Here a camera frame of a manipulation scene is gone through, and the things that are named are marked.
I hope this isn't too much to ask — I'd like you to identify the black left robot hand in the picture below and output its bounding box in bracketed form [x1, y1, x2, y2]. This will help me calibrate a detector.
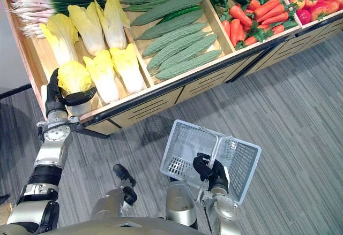
[41, 67, 98, 118]

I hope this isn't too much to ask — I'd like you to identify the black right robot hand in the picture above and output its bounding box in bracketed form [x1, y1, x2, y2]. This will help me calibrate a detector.
[192, 153, 230, 193]

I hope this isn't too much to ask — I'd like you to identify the white plastic shopping basket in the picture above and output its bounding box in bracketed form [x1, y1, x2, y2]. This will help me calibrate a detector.
[160, 119, 262, 206]

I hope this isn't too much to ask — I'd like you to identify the yellow napa cabbage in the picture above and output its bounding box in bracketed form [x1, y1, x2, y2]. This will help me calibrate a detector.
[57, 60, 96, 116]
[83, 49, 120, 104]
[94, 0, 131, 50]
[67, 1, 106, 57]
[109, 43, 147, 94]
[39, 13, 79, 67]

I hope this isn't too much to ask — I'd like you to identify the wooden vegetable display stand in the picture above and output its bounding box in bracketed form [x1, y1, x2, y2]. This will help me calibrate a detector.
[0, 0, 343, 137]

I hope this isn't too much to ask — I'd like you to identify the silver right robot leg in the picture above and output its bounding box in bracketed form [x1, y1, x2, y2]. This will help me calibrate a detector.
[165, 179, 199, 231]

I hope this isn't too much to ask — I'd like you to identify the silver robot leg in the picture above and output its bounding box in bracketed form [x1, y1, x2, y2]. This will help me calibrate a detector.
[90, 163, 138, 220]
[165, 179, 199, 231]

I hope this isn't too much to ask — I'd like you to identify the green onion bunch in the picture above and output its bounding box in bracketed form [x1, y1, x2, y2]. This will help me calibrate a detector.
[9, 0, 108, 39]

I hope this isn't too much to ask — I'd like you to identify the silver left robot leg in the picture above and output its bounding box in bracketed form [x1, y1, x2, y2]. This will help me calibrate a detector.
[90, 163, 138, 220]

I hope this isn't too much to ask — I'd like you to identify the silver robot torso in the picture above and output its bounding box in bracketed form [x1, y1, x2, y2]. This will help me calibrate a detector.
[0, 216, 207, 235]

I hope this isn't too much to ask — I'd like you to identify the orange carrot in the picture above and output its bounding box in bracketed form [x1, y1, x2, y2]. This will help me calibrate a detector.
[221, 20, 232, 39]
[243, 35, 259, 47]
[260, 11, 290, 26]
[247, 0, 262, 11]
[229, 18, 241, 48]
[237, 23, 246, 43]
[228, 5, 253, 27]
[253, 0, 285, 18]
[271, 24, 286, 36]
[256, 3, 286, 24]

